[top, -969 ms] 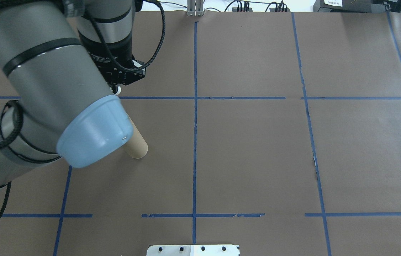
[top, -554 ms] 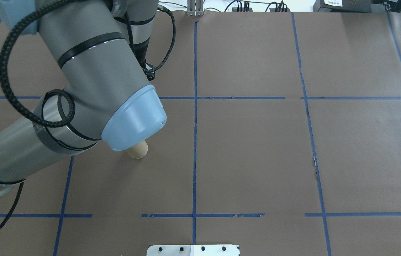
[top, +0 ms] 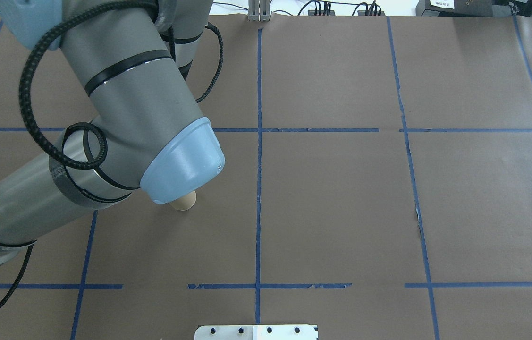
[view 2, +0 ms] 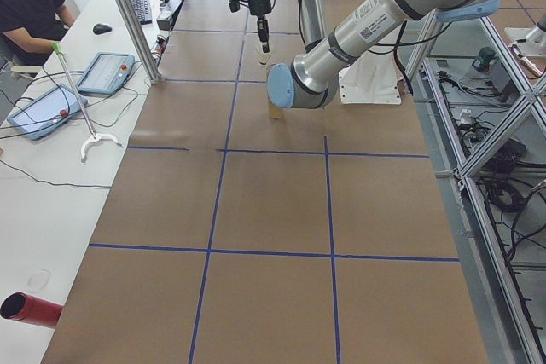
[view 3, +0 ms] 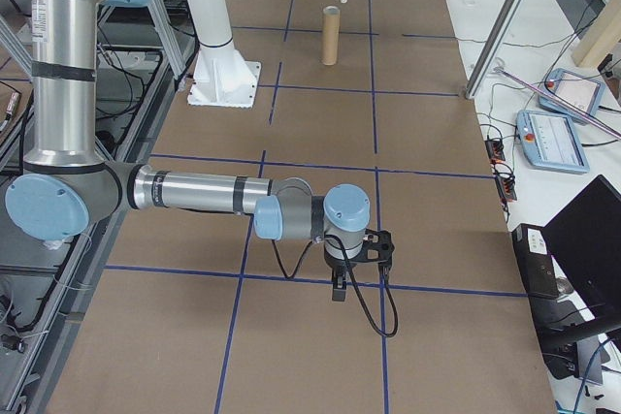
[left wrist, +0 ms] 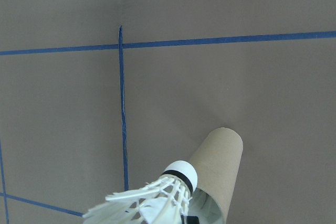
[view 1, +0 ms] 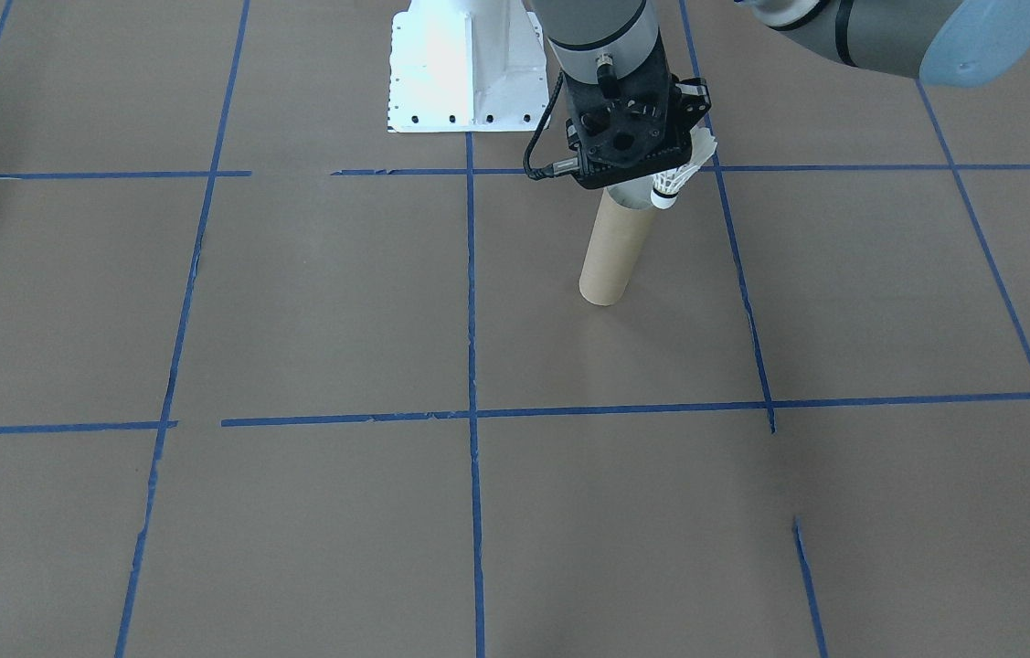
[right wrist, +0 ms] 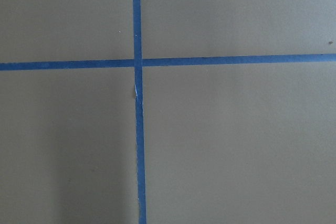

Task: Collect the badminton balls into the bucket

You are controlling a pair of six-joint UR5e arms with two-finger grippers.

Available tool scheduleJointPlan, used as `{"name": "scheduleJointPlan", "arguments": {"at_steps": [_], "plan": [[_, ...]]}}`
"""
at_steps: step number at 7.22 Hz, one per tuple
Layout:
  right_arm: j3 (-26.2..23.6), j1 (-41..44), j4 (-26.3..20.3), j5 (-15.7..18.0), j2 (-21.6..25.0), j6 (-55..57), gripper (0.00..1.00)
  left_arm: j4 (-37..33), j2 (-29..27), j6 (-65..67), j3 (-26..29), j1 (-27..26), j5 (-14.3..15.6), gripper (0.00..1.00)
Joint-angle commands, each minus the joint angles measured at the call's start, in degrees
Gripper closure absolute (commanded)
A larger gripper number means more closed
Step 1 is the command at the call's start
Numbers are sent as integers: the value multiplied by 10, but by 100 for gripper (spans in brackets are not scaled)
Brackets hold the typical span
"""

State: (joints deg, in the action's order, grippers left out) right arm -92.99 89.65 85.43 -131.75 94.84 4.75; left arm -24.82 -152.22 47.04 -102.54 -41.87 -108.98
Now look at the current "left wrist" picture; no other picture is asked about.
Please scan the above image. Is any white feather shuttlecock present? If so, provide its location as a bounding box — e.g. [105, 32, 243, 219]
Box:
[82, 160, 198, 224]

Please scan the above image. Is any brown cardboard tube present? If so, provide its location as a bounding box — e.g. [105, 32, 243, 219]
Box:
[187, 126, 244, 224]

